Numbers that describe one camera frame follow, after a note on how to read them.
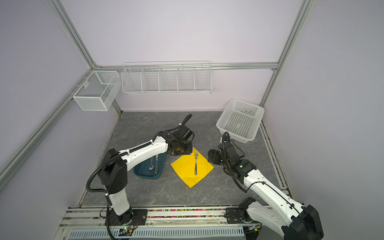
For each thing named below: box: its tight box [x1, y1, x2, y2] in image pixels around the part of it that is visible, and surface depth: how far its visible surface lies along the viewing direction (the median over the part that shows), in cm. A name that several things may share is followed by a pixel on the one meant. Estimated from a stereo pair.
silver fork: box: [194, 150, 199, 176], surface depth 92 cm
